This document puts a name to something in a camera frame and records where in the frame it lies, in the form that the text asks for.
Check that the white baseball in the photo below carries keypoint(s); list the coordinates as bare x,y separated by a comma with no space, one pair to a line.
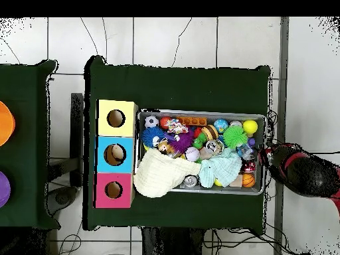
192,154

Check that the green puffer ball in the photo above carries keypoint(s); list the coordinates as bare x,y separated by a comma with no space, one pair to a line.
235,136

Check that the blue puffer ball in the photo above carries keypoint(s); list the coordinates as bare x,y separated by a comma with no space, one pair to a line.
150,135

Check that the orange basketball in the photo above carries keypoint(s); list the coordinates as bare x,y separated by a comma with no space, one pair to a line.
248,180

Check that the purple spiky toy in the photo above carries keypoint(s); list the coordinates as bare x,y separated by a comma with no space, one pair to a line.
183,142

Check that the toy hamburger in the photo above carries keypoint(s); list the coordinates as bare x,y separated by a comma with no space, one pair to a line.
209,132

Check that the purple round object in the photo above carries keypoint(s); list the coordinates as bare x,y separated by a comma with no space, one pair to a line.
4,190

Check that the soccer ball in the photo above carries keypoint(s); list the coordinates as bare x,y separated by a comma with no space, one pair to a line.
151,121

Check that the crushed drink can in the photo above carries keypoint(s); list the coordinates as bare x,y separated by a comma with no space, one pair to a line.
212,147

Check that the cream waffle cloth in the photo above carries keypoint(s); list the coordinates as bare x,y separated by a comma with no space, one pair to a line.
159,175

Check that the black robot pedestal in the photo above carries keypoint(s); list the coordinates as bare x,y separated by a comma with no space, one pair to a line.
172,243

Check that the wooden box with three holes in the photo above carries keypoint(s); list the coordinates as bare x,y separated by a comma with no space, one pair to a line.
117,132

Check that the mint green cloth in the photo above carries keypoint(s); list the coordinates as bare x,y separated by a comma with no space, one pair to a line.
220,170

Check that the dark green table cloth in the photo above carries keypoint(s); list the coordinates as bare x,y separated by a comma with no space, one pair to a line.
172,87
26,106

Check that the orange round object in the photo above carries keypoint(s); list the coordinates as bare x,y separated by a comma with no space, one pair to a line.
6,123

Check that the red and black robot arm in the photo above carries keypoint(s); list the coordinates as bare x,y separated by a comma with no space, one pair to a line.
310,175

